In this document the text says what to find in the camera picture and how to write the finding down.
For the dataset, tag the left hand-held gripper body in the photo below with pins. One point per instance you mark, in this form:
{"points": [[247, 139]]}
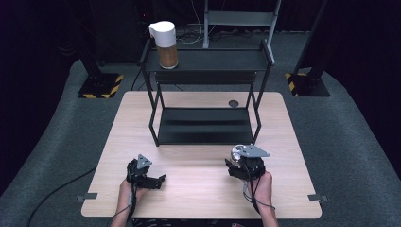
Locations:
{"points": [[142, 167]]}

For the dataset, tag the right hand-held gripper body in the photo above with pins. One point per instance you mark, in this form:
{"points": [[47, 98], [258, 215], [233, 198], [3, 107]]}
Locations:
{"points": [[250, 164]]}

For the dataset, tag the silver metal jar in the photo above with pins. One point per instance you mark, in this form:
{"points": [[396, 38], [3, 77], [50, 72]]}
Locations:
{"points": [[237, 154]]}

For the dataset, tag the black metal two-tier rack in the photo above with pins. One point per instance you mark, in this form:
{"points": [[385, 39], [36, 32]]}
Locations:
{"points": [[205, 126]]}

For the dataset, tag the glass jar with white lid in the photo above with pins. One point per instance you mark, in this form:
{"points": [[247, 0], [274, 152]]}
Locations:
{"points": [[164, 34]]}

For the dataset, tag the person's left hand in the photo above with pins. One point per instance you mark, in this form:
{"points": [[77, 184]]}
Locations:
{"points": [[126, 189]]}

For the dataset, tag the person's right hand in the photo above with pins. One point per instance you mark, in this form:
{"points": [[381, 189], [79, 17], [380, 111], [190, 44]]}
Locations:
{"points": [[263, 186]]}

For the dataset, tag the round dark table grommet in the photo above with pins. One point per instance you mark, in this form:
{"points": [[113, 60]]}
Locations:
{"points": [[233, 103]]}

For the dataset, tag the black stand with striped base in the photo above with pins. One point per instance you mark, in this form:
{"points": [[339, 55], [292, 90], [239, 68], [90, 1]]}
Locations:
{"points": [[97, 85], [310, 83]]}

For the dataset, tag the grey table edge bracket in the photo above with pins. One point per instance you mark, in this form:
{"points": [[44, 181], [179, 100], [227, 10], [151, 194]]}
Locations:
{"points": [[317, 198], [86, 197]]}

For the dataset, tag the grey metal frame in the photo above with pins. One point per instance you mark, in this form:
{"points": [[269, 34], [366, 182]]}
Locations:
{"points": [[239, 18]]}

